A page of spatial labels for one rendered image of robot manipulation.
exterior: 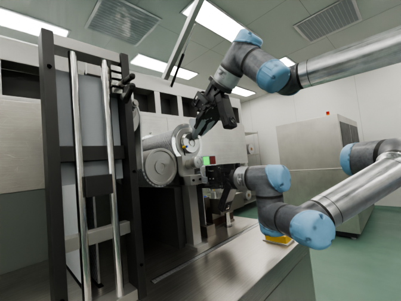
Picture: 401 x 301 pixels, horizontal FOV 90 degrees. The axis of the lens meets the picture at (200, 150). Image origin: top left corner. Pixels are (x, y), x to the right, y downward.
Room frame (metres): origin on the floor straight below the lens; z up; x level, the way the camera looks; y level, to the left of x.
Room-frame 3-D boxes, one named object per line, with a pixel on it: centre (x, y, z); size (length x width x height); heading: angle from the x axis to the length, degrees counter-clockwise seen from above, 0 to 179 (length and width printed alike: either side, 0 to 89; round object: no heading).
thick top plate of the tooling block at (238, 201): (0.98, 0.03, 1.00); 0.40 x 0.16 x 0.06; 45
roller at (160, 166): (0.74, 0.22, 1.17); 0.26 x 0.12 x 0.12; 45
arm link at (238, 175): (0.64, -0.13, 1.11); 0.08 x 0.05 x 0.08; 135
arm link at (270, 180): (0.59, -0.18, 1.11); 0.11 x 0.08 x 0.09; 45
